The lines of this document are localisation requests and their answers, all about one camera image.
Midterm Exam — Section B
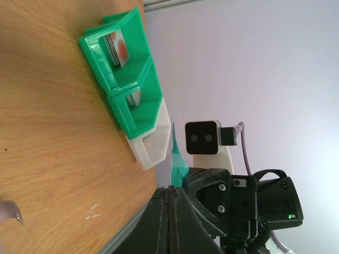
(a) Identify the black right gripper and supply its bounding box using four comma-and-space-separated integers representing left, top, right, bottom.
182, 167, 258, 241

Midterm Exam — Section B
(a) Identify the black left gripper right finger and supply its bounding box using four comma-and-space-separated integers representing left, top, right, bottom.
168, 186, 222, 253

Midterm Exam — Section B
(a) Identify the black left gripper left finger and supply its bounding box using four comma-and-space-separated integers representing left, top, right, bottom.
114, 188, 169, 254

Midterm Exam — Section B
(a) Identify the teal chip card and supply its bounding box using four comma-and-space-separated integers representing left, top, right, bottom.
170, 122, 189, 188

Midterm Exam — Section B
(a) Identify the pink leather card holder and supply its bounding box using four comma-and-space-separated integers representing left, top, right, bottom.
0, 200, 24, 226

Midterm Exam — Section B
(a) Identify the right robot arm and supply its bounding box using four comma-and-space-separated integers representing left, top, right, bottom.
182, 168, 304, 253

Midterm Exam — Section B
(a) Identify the red circle card stack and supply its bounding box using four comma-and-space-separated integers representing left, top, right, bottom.
104, 29, 129, 67

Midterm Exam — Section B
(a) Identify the white bin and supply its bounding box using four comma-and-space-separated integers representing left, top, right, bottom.
126, 98, 172, 171

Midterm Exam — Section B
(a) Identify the small green bin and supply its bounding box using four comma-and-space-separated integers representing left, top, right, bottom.
106, 60, 163, 139

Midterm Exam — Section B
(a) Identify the large green bin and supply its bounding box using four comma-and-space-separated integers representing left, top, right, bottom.
79, 7, 151, 96

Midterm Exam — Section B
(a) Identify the aluminium front rail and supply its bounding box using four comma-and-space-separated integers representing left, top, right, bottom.
98, 200, 156, 253

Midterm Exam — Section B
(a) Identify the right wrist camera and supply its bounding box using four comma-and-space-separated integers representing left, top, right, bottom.
184, 120, 238, 175

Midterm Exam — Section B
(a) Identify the aluminium frame post right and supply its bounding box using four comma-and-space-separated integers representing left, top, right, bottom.
144, 0, 201, 12

